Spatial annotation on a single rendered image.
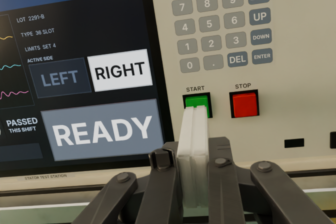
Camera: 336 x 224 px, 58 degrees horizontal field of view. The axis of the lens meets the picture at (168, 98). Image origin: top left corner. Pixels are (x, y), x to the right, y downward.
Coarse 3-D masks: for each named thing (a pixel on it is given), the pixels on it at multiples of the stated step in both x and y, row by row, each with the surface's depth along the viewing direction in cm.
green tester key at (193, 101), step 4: (196, 96) 25; (200, 96) 25; (204, 96) 25; (188, 100) 25; (192, 100) 24; (196, 100) 24; (200, 100) 24; (204, 100) 24; (188, 104) 25; (192, 104) 25; (196, 104) 25; (200, 104) 24; (204, 104) 24; (208, 108) 25; (208, 112) 25; (208, 116) 25
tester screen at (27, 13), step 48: (0, 0) 24; (48, 0) 24; (96, 0) 23; (0, 48) 26; (48, 48) 25; (96, 48) 25; (144, 48) 24; (0, 96) 27; (96, 96) 26; (144, 96) 25; (0, 144) 28; (48, 144) 28
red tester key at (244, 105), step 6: (234, 96) 24; (240, 96) 24; (246, 96) 24; (252, 96) 24; (234, 102) 24; (240, 102) 24; (246, 102) 24; (252, 102) 24; (234, 108) 24; (240, 108) 24; (246, 108) 24; (252, 108) 24; (234, 114) 25; (240, 114) 24; (246, 114) 24; (252, 114) 24
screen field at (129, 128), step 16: (48, 112) 27; (64, 112) 27; (80, 112) 26; (96, 112) 26; (112, 112) 26; (128, 112) 26; (144, 112) 26; (48, 128) 27; (64, 128) 27; (80, 128) 27; (96, 128) 27; (112, 128) 27; (128, 128) 26; (144, 128) 26; (160, 128) 26; (64, 144) 28; (80, 144) 28; (96, 144) 27; (112, 144) 27; (128, 144) 27; (144, 144) 27; (160, 144) 27
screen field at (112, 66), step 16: (32, 64) 26; (48, 64) 25; (64, 64) 25; (80, 64) 25; (96, 64) 25; (112, 64) 25; (128, 64) 25; (144, 64) 25; (48, 80) 26; (64, 80) 26; (80, 80) 26; (96, 80) 25; (112, 80) 25; (128, 80) 25; (144, 80) 25; (48, 96) 26
